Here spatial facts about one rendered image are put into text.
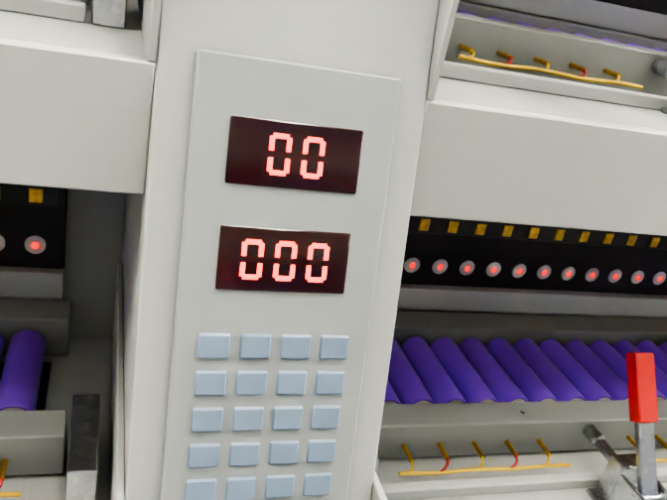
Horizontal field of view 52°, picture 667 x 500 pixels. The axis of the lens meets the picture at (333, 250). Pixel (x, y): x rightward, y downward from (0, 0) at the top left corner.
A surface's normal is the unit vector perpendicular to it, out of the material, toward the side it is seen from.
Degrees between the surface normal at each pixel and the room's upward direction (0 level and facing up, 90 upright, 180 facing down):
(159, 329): 90
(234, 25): 90
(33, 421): 15
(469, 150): 105
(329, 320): 90
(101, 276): 90
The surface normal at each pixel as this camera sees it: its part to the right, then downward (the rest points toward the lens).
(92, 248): 0.30, 0.20
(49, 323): 0.26, 0.45
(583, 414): 0.19, -0.89
